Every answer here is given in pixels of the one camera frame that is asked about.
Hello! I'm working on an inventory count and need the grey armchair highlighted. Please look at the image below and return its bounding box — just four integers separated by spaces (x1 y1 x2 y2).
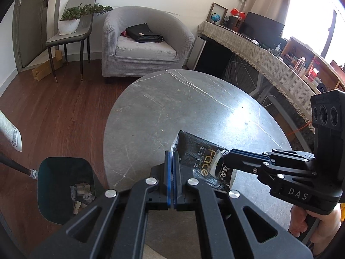
102 6 195 78

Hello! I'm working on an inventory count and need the black computer monitor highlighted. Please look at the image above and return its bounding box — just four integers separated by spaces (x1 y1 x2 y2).
240 11 285 42

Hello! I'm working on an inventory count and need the pale patterned tablecloth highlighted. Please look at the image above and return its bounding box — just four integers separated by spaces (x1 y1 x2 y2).
0 110 22 152

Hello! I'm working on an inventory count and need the black tissue packet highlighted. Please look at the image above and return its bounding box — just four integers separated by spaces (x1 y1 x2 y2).
172 130 237 192

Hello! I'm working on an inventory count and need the wooden picture frame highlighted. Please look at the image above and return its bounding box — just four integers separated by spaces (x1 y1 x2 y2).
206 2 228 26

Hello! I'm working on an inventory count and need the beige fringed desk cloth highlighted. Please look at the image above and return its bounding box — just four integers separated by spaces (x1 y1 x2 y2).
198 22 321 126

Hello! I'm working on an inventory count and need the brown wooden box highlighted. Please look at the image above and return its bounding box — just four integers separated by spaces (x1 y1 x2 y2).
228 16 242 31

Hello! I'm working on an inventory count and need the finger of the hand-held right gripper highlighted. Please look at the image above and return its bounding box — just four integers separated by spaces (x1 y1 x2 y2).
222 155 311 184
229 148 315 163

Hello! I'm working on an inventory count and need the flat cardboard box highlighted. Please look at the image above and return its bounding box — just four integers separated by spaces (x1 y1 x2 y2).
32 50 64 81

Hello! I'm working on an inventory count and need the black table leg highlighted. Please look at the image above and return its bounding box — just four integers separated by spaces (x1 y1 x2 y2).
0 151 38 180

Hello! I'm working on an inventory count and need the grey dining chair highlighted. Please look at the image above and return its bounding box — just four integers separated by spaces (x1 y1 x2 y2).
45 0 97 84

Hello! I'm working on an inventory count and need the potted plant in white pot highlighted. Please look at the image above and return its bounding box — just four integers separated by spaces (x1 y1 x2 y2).
58 3 114 35

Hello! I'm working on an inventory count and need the grey door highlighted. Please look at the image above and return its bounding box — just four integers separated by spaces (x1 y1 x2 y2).
13 0 58 72

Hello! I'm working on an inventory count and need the person's right hand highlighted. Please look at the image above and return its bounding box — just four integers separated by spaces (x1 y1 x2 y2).
288 204 341 257

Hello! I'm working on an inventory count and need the wooden desk shelf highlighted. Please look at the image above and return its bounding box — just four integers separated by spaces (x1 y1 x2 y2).
280 36 345 92

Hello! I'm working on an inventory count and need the black handbag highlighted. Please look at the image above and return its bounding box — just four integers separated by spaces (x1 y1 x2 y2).
125 23 165 43

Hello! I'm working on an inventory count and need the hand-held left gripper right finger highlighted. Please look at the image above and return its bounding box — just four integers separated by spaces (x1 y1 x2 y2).
172 151 314 259

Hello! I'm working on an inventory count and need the white computer tower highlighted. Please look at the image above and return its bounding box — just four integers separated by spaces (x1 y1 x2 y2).
187 36 209 71

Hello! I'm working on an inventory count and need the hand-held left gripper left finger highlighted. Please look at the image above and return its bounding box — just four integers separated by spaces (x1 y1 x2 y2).
28 151 173 259

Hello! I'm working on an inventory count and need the dark green trash bin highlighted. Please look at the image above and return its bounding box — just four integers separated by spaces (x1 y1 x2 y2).
37 157 104 225

